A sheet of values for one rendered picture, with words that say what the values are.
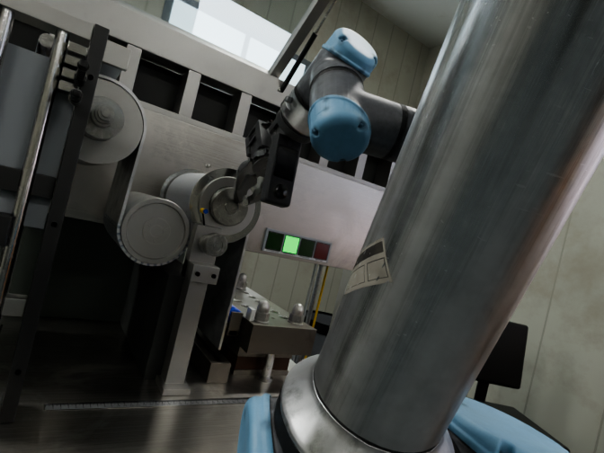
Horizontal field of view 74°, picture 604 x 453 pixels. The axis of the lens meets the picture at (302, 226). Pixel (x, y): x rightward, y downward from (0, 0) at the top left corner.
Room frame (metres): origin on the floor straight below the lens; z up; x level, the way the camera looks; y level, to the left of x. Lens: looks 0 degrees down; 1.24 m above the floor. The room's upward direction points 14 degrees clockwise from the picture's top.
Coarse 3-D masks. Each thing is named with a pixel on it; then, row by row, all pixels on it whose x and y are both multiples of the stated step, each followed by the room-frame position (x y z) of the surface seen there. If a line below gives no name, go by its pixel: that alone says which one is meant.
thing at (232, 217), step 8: (216, 192) 0.77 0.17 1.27; (224, 192) 0.76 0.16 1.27; (232, 192) 0.77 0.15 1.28; (216, 200) 0.76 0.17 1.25; (224, 200) 0.77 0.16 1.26; (232, 200) 0.78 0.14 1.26; (216, 208) 0.76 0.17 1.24; (224, 208) 0.77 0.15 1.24; (232, 208) 0.78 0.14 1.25; (240, 208) 0.78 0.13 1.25; (216, 216) 0.76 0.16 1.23; (224, 216) 0.77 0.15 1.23; (232, 216) 0.78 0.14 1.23; (240, 216) 0.79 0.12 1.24; (224, 224) 0.77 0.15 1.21; (232, 224) 0.78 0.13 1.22
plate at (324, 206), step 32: (160, 128) 1.02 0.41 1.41; (192, 128) 1.06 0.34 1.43; (160, 160) 1.03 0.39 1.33; (192, 160) 1.07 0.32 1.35; (224, 160) 1.12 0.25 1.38; (96, 192) 0.96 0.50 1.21; (320, 192) 1.30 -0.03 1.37; (352, 192) 1.36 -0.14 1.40; (256, 224) 1.19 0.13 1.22; (288, 224) 1.25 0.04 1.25; (320, 224) 1.31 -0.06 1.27; (352, 224) 1.38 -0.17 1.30; (288, 256) 1.26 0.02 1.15; (352, 256) 1.40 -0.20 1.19
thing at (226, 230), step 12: (216, 180) 0.77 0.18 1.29; (228, 180) 0.78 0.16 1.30; (204, 192) 0.76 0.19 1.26; (252, 192) 0.81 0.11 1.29; (204, 204) 0.76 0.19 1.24; (252, 204) 0.81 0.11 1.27; (204, 216) 0.76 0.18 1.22; (252, 216) 0.81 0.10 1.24; (228, 228) 0.79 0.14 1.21; (240, 228) 0.80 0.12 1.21
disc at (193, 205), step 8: (224, 168) 0.78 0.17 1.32; (208, 176) 0.76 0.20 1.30; (216, 176) 0.77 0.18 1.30; (224, 176) 0.78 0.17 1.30; (232, 176) 0.79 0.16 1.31; (200, 184) 0.76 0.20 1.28; (192, 192) 0.75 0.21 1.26; (200, 192) 0.76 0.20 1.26; (192, 200) 0.75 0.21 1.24; (192, 208) 0.76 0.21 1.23; (256, 208) 0.82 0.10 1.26; (192, 216) 0.76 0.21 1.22; (256, 216) 0.83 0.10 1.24; (240, 232) 0.81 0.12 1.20; (248, 232) 0.82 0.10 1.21; (232, 240) 0.81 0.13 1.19
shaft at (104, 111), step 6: (96, 108) 0.57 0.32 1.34; (102, 108) 0.57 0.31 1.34; (108, 108) 0.57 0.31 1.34; (90, 114) 0.60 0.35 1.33; (96, 114) 0.57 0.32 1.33; (102, 114) 0.56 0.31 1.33; (108, 114) 0.56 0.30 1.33; (114, 114) 0.60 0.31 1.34; (96, 120) 0.59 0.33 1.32; (102, 120) 0.58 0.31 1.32; (108, 120) 0.58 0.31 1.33; (114, 120) 0.60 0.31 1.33; (102, 126) 0.59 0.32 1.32; (108, 126) 0.60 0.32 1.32
